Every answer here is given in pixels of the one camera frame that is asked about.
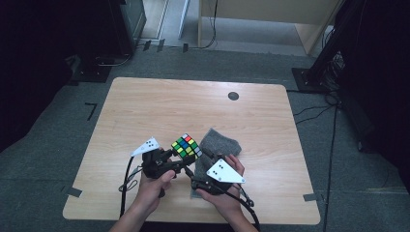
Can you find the black flat stand base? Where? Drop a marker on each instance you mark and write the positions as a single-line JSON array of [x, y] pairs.
[[92, 74]]

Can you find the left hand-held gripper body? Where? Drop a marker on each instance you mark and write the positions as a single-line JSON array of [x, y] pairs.
[[153, 164]]

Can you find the dark round table grommet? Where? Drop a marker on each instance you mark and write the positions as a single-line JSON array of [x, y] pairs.
[[233, 96]]

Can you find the black cabinet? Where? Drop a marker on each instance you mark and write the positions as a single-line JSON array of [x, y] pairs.
[[129, 29]]

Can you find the grey towel cloth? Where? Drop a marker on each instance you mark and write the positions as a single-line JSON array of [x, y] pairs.
[[222, 143]]

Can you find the grey tape piece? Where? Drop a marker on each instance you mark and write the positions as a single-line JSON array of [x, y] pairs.
[[310, 197], [72, 192]]

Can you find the black metal stand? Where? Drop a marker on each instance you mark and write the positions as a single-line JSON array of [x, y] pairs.
[[322, 61]]

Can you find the person's right hand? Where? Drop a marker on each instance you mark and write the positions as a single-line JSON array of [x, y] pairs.
[[225, 203]]

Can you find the person's left hand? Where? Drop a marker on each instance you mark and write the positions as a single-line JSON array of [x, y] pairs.
[[153, 191]]

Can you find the white leaning board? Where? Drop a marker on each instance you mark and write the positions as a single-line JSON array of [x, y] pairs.
[[184, 19]]

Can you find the light wooden cabinet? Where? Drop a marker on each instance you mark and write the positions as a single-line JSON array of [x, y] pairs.
[[267, 11]]

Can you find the multicoloured puzzle cube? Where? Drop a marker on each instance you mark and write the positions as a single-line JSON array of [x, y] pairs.
[[186, 145]]

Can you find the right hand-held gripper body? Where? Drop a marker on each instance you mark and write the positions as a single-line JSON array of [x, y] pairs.
[[222, 174]]

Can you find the dark curtain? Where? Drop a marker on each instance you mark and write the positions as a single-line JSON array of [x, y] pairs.
[[380, 80], [32, 64]]

